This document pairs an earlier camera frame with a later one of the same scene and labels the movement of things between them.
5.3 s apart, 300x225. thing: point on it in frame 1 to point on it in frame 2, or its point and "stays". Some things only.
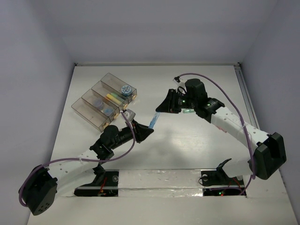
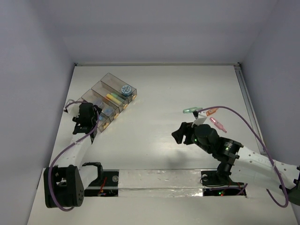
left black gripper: [136, 132] to [82, 128]
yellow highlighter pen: [110, 96] stays
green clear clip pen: [188, 110] stays
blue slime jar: [126, 90] stays
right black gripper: [169, 104] to [185, 128]
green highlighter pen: [115, 95] stays
